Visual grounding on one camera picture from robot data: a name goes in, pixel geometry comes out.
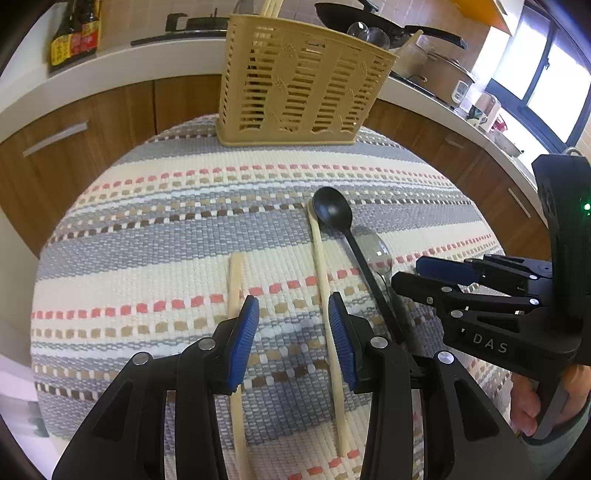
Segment black plastic spoon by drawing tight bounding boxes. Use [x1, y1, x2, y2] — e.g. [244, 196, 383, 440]
[312, 186, 407, 344]

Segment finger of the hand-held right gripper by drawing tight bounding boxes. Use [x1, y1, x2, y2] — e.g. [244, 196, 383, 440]
[392, 271, 546, 325]
[416, 254, 553, 295]

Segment beige plastic utensil basket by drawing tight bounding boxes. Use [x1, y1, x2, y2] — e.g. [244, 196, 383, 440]
[216, 14, 399, 147]

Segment wooden base cabinets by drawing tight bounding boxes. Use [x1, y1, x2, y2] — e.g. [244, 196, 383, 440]
[0, 76, 555, 259]

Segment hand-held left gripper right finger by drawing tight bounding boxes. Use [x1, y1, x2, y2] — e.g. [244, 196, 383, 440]
[327, 292, 541, 480]

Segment red label sauce bottle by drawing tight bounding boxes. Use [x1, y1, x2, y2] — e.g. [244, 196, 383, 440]
[76, 0, 101, 57]

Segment person's right hand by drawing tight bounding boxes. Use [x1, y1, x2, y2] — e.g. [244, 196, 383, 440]
[510, 364, 591, 437]

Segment black gas stove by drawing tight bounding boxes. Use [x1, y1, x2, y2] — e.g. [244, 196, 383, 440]
[130, 13, 232, 47]

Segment dark framed window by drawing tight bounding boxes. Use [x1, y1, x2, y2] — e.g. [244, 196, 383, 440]
[489, 0, 591, 153]

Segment striped woven tablecloth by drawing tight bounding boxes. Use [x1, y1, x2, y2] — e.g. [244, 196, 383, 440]
[30, 113, 522, 480]

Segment black wok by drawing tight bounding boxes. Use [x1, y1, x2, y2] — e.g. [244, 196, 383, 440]
[315, 2, 467, 49]

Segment orange wall cabinet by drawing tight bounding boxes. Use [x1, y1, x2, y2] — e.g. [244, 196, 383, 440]
[455, 0, 511, 35]

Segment white kitchen countertop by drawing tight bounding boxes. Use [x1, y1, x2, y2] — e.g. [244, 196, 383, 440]
[0, 14, 541, 204]

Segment steel pot with lid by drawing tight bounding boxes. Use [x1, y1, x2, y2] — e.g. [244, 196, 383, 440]
[397, 37, 476, 109]

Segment person's right forearm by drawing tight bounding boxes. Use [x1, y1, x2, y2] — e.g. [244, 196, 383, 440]
[517, 401, 591, 480]

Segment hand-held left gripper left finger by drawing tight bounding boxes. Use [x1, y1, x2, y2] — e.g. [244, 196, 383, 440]
[52, 295, 260, 480]

